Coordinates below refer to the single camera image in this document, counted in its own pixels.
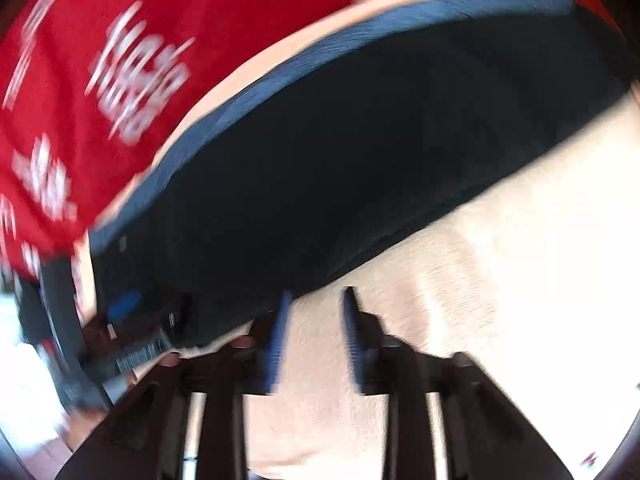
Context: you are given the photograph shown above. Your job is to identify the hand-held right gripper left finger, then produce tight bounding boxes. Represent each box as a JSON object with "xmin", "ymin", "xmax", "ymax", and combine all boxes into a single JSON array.
[{"xmin": 55, "ymin": 289, "xmax": 296, "ymax": 480}]

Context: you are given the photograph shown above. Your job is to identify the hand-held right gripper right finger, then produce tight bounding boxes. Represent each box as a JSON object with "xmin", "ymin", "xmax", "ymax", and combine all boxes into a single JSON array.
[{"xmin": 339, "ymin": 286, "xmax": 576, "ymax": 480}]

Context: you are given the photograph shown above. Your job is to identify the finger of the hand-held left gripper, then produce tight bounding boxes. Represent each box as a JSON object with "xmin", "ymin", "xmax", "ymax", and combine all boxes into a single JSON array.
[{"xmin": 102, "ymin": 288, "xmax": 194, "ymax": 344}]

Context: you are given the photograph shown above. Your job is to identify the black pants with blue waistband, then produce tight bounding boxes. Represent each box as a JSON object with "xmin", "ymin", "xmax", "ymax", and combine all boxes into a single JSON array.
[{"xmin": 89, "ymin": 0, "xmax": 640, "ymax": 357}]

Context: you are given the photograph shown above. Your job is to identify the red printed blanket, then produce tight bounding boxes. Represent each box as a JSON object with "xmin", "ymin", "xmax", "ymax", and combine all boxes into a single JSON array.
[{"xmin": 0, "ymin": 0, "xmax": 621, "ymax": 283}]

